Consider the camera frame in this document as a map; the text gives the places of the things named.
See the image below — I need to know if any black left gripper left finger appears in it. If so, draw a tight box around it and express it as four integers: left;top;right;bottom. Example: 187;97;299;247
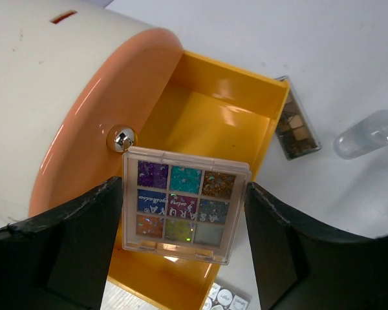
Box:
0;177;123;309

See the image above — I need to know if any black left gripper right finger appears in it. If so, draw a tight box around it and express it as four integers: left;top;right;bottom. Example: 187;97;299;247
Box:
244;182;388;309

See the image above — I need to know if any clear grey eyeshadow palette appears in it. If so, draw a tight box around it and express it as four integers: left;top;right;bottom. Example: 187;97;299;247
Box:
202;282;250;310

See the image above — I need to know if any colourful glitter eyeshadow palette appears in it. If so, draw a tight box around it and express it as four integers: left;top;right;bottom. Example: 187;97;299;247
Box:
122;147;252;265

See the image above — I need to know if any brown eyeshadow palette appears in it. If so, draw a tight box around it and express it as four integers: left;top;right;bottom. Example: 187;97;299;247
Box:
275;76;321;161

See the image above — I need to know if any orange top drawer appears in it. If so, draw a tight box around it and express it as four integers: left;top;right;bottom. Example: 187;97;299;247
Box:
28;28;183;216

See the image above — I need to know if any yellow drawer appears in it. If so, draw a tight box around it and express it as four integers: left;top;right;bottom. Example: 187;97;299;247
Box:
109;52;290;309

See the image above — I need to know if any cream round drawer organizer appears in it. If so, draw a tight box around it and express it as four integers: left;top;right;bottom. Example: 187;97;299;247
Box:
0;1;150;227

